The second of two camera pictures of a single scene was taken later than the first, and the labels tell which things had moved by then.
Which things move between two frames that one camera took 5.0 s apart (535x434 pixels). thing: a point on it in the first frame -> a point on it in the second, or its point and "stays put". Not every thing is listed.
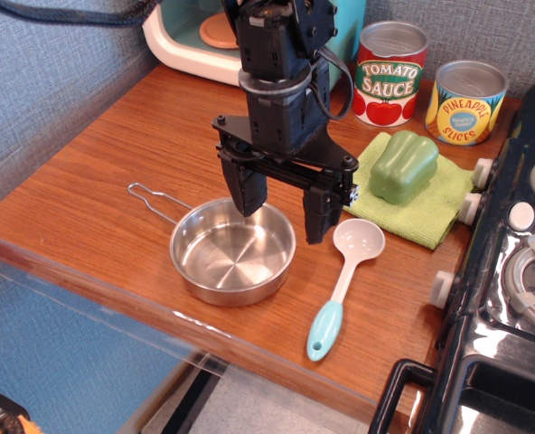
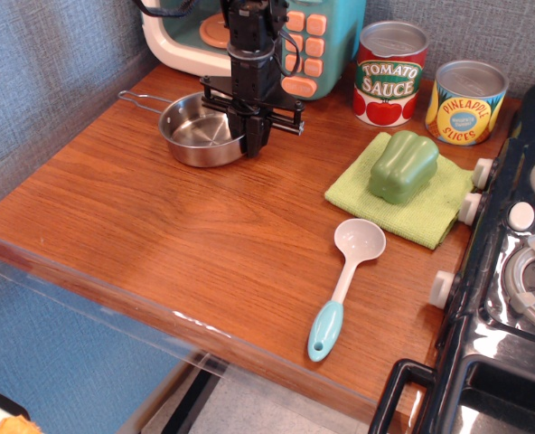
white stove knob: (441, 287) stays put
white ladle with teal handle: (357, 240) stays put
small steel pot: (222, 257) -> (193, 135)
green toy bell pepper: (407, 163) stays put
